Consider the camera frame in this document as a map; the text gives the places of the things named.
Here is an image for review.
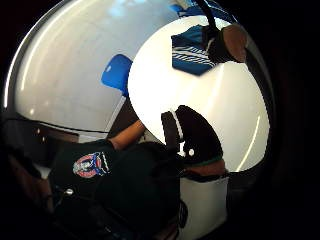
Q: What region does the white round plate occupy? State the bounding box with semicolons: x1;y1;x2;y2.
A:
127;14;271;174

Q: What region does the blue striped packet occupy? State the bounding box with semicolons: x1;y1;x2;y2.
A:
169;2;238;77

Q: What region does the blue chair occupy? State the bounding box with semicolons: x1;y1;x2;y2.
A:
100;53;134;98

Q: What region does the the person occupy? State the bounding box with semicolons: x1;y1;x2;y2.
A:
6;139;189;240

